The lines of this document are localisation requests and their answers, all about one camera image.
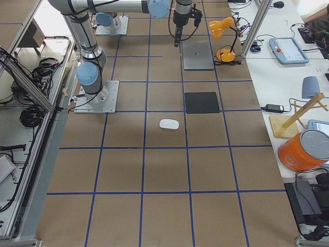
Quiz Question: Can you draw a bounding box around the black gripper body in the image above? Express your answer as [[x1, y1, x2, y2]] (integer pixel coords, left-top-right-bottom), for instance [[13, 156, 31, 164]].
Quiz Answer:
[[173, 10, 190, 27]]

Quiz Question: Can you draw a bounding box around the white computer mouse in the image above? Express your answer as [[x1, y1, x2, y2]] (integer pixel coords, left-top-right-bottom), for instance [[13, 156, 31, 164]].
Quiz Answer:
[[159, 118, 179, 130]]

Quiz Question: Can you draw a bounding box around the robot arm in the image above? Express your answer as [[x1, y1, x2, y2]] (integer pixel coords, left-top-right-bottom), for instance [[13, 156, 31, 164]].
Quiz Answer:
[[49, 1, 196, 51], [64, 13, 108, 105]]

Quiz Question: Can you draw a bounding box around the silver laptop notebook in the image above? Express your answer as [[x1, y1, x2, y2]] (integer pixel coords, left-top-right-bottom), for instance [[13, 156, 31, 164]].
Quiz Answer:
[[182, 41, 214, 71]]

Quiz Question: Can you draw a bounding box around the black mousepad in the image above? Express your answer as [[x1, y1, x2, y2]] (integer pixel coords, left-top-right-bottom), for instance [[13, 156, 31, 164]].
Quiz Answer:
[[185, 92, 220, 114]]

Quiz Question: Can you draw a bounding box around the orange desk lamp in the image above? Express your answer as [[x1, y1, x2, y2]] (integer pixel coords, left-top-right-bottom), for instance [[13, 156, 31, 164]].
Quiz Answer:
[[208, 16, 237, 63]]

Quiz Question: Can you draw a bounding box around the blue teach pendant tablet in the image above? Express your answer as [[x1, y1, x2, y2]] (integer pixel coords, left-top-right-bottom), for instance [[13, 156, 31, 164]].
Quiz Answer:
[[269, 38, 309, 65]]

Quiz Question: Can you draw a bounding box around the black power adapter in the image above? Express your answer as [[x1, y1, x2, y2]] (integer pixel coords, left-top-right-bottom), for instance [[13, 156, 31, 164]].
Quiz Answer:
[[265, 104, 284, 113]]

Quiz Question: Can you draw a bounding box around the wooden stand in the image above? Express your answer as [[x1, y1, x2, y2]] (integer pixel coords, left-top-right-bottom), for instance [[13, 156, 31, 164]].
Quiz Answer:
[[269, 92, 328, 138]]

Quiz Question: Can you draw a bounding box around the orange bucket with grey lid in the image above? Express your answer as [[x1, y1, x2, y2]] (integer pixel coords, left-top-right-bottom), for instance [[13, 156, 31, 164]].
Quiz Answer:
[[278, 130, 328, 172]]

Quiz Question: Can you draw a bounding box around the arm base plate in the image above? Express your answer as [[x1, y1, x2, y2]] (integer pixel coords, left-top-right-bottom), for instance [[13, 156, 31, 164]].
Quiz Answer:
[[74, 80, 119, 114], [95, 15, 129, 36]]

